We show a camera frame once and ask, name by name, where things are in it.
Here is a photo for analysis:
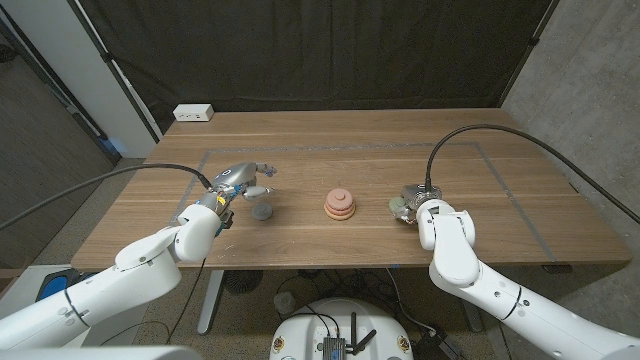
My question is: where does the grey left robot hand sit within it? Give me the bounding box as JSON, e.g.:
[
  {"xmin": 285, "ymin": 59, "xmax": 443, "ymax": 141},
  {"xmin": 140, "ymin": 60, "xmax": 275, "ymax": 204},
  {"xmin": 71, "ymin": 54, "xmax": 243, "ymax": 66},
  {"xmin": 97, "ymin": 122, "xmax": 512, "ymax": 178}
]
[{"xmin": 197, "ymin": 162, "xmax": 278, "ymax": 216}]

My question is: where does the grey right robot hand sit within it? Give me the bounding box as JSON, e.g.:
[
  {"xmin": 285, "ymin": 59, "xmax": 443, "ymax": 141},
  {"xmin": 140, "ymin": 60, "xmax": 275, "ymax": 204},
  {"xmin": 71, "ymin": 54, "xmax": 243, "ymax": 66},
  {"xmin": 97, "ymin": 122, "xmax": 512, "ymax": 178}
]
[{"xmin": 389, "ymin": 183, "xmax": 444, "ymax": 225}]

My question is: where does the dusty pink hanoi disc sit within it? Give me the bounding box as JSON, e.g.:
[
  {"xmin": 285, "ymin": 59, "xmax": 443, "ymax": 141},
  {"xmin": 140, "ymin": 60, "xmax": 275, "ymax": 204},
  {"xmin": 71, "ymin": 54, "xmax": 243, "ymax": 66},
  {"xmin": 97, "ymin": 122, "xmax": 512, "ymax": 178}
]
[{"xmin": 327, "ymin": 188, "xmax": 354, "ymax": 209}]

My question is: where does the coral red hanoi disc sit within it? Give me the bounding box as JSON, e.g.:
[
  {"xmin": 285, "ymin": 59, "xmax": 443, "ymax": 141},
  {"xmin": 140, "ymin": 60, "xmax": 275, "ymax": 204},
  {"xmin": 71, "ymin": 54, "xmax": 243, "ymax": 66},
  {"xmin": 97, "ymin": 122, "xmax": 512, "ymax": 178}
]
[{"xmin": 324, "ymin": 199, "xmax": 356, "ymax": 217}]

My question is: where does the white power outlet box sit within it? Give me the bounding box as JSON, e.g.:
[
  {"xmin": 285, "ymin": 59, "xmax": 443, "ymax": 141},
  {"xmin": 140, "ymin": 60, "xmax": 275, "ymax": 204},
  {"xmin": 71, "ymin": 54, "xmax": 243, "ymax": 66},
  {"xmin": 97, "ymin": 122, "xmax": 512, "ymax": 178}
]
[{"xmin": 172, "ymin": 103, "xmax": 215, "ymax": 123}]

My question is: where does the black floor fan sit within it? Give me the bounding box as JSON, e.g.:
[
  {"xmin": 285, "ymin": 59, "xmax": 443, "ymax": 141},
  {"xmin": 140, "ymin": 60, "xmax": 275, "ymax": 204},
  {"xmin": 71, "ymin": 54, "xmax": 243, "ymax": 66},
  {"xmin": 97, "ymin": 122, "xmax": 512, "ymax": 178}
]
[{"xmin": 223, "ymin": 269, "xmax": 264, "ymax": 295}]

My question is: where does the light grey table leg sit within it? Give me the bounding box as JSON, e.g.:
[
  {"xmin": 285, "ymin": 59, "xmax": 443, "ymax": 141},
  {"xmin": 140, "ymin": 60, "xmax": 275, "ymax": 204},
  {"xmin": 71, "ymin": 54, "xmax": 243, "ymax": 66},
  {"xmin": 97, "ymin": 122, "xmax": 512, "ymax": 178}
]
[{"xmin": 197, "ymin": 269, "xmax": 226, "ymax": 335}]

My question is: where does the dark table leg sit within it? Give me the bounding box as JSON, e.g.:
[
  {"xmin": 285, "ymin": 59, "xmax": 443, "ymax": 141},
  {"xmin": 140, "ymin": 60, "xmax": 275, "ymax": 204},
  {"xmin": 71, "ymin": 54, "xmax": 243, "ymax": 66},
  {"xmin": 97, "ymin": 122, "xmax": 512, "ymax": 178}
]
[{"xmin": 462, "ymin": 299, "xmax": 484, "ymax": 333}]

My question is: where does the grey floor cylinder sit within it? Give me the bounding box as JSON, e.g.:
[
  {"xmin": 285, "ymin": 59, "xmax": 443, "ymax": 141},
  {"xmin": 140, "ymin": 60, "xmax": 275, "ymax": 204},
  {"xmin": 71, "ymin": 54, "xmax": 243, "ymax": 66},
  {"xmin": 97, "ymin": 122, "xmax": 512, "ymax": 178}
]
[{"xmin": 273, "ymin": 291, "xmax": 297, "ymax": 315}]

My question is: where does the black backdrop curtain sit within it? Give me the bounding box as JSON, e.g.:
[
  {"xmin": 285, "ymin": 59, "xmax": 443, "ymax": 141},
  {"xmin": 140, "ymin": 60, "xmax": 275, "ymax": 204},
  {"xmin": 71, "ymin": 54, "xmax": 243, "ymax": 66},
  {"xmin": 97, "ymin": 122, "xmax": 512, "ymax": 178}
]
[{"xmin": 79, "ymin": 0, "xmax": 559, "ymax": 134}]

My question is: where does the black floor power strip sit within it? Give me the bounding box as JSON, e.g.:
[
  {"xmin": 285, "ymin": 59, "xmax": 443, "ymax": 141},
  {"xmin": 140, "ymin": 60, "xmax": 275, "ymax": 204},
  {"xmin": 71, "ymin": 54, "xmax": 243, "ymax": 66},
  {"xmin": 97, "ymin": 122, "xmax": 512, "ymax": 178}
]
[{"xmin": 410, "ymin": 332, "xmax": 464, "ymax": 360}]

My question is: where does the white robot torso base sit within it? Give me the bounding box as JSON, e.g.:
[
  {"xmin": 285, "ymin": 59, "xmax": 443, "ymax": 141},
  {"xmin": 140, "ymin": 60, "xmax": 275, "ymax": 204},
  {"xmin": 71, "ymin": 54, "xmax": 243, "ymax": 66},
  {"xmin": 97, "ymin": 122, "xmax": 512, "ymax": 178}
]
[{"xmin": 269, "ymin": 298, "xmax": 415, "ymax": 360}]

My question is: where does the black backdrop stand pole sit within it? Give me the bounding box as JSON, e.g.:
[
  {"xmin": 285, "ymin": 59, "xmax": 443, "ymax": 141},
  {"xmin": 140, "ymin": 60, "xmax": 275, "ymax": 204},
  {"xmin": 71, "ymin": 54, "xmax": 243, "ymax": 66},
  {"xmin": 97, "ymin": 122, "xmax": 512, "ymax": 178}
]
[
  {"xmin": 67, "ymin": 0, "xmax": 163, "ymax": 141},
  {"xmin": 498, "ymin": 0, "xmax": 561, "ymax": 107}
]

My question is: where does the black antenna radio module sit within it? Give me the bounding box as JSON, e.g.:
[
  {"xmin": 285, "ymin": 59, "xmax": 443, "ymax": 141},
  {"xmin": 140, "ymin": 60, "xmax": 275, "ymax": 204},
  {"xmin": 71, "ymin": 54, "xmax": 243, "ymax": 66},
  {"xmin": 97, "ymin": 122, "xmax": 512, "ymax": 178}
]
[{"xmin": 322, "ymin": 312, "xmax": 377, "ymax": 360}]

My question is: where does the blue foot pad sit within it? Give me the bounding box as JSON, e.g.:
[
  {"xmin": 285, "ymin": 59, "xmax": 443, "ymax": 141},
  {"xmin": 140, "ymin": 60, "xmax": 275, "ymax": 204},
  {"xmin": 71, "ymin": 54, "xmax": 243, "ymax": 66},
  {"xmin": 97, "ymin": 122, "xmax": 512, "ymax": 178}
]
[{"xmin": 35, "ymin": 272, "xmax": 69, "ymax": 303}]

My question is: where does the white pedal board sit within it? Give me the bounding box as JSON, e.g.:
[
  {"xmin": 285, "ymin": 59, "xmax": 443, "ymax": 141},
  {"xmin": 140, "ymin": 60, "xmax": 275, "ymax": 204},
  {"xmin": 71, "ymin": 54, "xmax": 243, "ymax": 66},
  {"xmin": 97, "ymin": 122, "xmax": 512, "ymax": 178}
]
[{"xmin": 0, "ymin": 264, "xmax": 151, "ymax": 349}]

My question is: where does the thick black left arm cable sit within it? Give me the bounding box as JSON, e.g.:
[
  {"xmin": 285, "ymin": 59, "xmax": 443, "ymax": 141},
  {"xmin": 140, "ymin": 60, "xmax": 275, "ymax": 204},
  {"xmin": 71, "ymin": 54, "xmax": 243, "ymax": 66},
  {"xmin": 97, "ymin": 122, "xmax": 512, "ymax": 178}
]
[{"xmin": 0, "ymin": 163, "xmax": 214, "ymax": 232}]

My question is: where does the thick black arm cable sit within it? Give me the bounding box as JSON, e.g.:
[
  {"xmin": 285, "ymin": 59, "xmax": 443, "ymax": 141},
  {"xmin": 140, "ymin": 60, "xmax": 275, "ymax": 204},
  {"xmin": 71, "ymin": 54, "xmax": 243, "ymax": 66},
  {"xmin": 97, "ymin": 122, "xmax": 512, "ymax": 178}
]
[
  {"xmin": 0, "ymin": 163, "xmax": 214, "ymax": 232},
  {"xmin": 423, "ymin": 123, "xmax": 640, "ymax": 226}
]

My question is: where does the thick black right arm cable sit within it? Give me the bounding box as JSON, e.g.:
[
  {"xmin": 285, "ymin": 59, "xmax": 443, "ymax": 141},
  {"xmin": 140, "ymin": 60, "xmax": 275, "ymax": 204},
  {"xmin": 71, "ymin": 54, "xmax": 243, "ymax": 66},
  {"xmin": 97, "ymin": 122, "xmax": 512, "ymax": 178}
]
[{"xmin": 423, "ymin": 123, "xmax": 640, "ymax": 226}]

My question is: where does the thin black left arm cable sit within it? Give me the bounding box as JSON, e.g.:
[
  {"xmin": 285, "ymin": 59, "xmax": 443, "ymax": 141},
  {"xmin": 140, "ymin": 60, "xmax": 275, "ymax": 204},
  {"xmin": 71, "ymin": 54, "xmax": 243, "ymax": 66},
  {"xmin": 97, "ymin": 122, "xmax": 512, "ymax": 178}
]
[{"xmin": 167, "ymin": 257, "xmax": 207, "ymax": 346}]

